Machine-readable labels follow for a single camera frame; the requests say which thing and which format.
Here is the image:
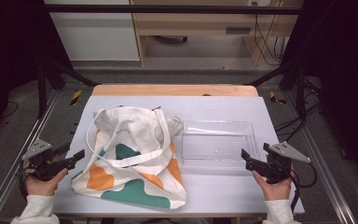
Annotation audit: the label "yellow black tape marker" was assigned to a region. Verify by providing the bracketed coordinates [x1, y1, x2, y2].
[70, 90, 83, 106]

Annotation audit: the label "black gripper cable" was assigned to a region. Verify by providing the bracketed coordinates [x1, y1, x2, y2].
[289, 161, 318, 213]

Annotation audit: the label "aluminium rail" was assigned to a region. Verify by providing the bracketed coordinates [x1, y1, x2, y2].
[0, 89, 61, 224]
[282, 91, 358, 224]

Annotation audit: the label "white cabinet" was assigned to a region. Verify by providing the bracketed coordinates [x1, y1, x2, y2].
[44, 0, 141, 62]

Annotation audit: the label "light wooden desk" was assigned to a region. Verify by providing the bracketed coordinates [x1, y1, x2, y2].
[130, 0, 304, 67]

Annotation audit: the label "black frame bar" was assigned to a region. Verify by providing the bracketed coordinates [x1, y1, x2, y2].
[43, 4, 304, 16]

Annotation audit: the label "bundle of black cables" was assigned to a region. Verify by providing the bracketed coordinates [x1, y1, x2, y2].
[253, 13, 289, 66]

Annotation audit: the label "thin black floor cable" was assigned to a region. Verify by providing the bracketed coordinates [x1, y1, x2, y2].
[0, 100, 20, 119]

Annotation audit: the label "white patterned tote bag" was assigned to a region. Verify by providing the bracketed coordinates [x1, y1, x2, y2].
[70, 105, 188, 210]

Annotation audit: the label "grey drawer handle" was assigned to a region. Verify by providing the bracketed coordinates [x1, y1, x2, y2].
[225, 26, 253, 35]

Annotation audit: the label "person's right hand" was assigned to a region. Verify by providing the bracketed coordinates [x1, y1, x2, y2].
[251, 170, 293, 202]

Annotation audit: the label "person's left hand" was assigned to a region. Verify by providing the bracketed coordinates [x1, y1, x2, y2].
[24, 167, 69, 197]

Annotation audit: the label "black metal stand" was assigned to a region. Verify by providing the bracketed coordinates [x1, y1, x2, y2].
[245, 60, 308, 119]
[36, 58, 100, 119]

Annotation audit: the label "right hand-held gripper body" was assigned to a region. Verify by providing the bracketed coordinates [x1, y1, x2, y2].
[265, 141, 311, 185]

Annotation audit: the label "clear plastic container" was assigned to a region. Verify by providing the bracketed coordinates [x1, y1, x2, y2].
[181, 119, 261, 172]

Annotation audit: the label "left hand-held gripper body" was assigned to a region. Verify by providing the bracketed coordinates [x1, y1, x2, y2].
[21, 138, 69, 182]

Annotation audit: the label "black floor cables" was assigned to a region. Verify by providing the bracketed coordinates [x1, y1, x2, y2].
[274, 102, 324, 143]

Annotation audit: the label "flat grey device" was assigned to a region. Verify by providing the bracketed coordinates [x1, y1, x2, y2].
[153, 35, 188, 44]

